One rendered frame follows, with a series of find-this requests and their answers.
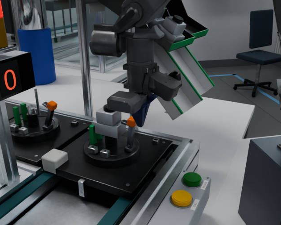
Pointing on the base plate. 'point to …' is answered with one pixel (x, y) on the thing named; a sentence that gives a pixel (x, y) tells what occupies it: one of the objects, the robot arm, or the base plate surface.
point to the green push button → (192, 179)
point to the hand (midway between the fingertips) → (140, 112)
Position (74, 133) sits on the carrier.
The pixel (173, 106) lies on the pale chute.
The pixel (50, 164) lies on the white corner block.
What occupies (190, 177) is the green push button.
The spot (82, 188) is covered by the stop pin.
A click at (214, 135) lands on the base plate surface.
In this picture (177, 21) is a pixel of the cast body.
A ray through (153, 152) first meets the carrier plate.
